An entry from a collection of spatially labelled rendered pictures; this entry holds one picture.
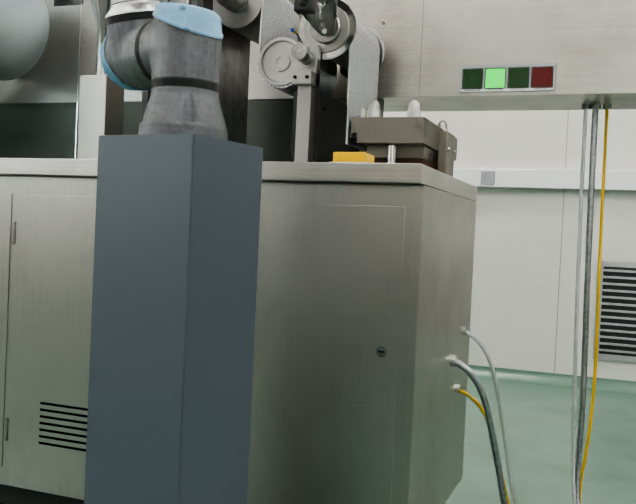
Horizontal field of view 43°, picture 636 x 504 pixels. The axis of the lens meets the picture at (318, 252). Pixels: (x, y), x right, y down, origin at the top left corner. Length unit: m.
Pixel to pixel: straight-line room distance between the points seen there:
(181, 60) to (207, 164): 0.19
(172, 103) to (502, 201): 3.35
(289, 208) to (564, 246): 2.95
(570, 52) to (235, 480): 1.38
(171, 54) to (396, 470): 0.92
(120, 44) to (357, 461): 0.93
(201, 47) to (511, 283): 3.36
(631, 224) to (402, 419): 2.99
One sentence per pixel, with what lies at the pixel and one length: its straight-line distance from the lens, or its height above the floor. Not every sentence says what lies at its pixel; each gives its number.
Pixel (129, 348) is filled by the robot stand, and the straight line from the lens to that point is 1.35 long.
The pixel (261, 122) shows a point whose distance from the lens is 2.41.
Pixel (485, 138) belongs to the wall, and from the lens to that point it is 4.59.
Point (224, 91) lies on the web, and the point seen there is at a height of 1.12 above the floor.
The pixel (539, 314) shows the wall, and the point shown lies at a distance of 4.53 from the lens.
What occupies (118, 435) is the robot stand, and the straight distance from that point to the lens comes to 1.39.
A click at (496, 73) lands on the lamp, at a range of 2.23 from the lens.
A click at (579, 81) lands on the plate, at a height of 1.17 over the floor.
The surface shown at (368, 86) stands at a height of 1.14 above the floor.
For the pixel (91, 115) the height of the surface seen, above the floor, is 1.06.
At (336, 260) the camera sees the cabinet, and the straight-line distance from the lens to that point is 1.66.
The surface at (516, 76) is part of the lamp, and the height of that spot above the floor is 1.19.
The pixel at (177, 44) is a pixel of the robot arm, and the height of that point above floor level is 1.05.
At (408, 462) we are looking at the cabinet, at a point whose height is 0.30.
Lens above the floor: 0.75
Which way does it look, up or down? 1 degrees down
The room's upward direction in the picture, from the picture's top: 3 degrees clockwise
